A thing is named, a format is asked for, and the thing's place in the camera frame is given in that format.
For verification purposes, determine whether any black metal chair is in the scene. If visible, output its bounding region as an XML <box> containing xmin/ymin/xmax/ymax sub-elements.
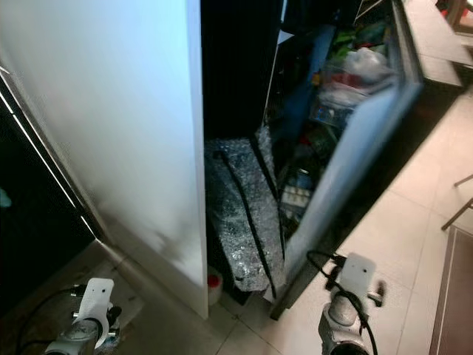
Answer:
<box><xmin>440</xmin><ymin>172</ymin><xmax>473</xmax><ymax>231</ymax></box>

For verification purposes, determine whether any white jug with red cap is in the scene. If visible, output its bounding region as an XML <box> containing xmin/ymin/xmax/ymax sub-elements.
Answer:
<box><xmin>206</xmin><ymin>268</ymin><xmax>225</xmax><ymax>306</ymax></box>

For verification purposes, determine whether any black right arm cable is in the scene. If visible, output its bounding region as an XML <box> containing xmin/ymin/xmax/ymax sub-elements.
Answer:
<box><xmin>306</xmin><ymin>249</ymin><xmax>372</xmax><ymax>355</ymax></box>

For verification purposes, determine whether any black glass fridge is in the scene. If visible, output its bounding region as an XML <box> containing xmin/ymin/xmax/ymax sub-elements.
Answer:
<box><xmin>201</xmin><ymin>0</ymin><xmax>459</xmax><ymax>321</ymax></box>

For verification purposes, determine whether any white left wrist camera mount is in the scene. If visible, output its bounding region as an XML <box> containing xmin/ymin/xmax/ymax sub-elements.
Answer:
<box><xmin>77</xmin><ymin>277</ymin><xmax>116</xmax><ymax>348</ymax></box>

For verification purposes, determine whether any brown wooden furniture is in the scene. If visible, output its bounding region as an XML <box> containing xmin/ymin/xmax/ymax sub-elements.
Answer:
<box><xmin>429</xmin><ymin>225</ymin><xmax>473</xmax><ymax>355</ymax></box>

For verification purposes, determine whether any white plastic bag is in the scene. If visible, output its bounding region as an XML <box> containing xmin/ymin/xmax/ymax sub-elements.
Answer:
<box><xmin>319</xmin><ymin>44</ymin><xmax>396</xmax><ymax>108</ymax></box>

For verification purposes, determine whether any white egg carton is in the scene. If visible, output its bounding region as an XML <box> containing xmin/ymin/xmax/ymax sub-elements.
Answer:
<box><xmin>281</xmin><ymin>183</ymin><xmax>313</xmax><ymax>209</ymax></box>

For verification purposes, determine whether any bubble wrap roll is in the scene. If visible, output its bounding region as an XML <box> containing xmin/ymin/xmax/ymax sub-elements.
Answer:
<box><xmin>204</xmin><ymin>124</ymin><xmax>287</xmax><ymax>294</ymax></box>

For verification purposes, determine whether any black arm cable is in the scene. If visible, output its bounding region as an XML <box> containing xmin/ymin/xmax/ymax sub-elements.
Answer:
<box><xmin>15</xmin><ymin>284</ymin><xmax>84</xmax><ymax>355</ymax></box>
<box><xmin>306</xmin><ymin>249</ymin><xmax>372</xmax><ymax>355</ymax></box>

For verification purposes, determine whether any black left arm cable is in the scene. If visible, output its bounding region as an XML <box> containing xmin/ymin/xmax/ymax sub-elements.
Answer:
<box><xmin>15</xmin><ymin>284</ymin><xmax>84</xmax><ymax>355</ymax></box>

